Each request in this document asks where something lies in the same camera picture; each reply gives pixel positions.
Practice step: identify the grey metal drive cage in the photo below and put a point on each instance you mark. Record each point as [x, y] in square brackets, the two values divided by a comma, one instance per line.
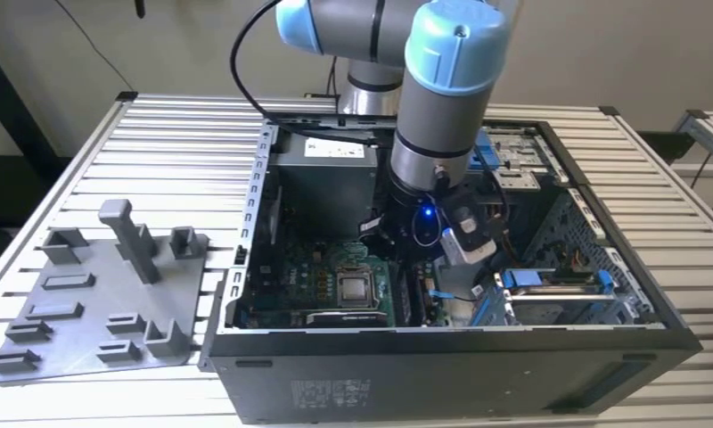
[520, 180]

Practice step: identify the black box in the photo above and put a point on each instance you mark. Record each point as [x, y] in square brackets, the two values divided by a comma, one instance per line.
[665, 147]

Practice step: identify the black PC case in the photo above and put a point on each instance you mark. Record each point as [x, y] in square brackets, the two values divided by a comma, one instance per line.
[452, 379]

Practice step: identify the black table corner cap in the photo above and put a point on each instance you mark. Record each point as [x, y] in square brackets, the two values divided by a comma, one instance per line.
[609, 111]
[128, 95]

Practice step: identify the silver CPU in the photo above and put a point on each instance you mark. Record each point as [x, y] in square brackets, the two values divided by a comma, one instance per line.
[356, 290]

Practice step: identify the black graphics card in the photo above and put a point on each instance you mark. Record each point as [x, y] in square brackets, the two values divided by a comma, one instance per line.
[344, 319]

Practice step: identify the hard disk in blue carrier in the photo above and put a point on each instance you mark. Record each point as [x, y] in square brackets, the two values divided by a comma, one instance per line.
[520, 278]

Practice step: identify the blue drive carrier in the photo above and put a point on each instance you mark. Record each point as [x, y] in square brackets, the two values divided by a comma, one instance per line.
[488, 147]

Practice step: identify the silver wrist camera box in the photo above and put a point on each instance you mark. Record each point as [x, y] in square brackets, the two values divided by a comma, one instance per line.
[472, 252]

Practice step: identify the green motherboard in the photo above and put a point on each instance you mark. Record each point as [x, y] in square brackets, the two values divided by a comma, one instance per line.
[309, 276]

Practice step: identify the grey parts rack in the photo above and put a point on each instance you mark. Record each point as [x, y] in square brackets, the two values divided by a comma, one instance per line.
[106, 294]

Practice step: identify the grey power supply unit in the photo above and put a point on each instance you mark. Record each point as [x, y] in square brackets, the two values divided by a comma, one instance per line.
[321, 196]

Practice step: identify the small black hanging object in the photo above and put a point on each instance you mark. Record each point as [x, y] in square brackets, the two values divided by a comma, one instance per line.
[138, 9]

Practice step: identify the aluminium side table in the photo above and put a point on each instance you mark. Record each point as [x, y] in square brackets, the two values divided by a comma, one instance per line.
[704, 129]

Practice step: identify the black case fan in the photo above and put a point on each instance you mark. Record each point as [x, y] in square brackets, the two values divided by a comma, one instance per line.
[268, 258]

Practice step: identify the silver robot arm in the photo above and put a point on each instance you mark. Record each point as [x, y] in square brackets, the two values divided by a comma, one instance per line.
[445, 89]

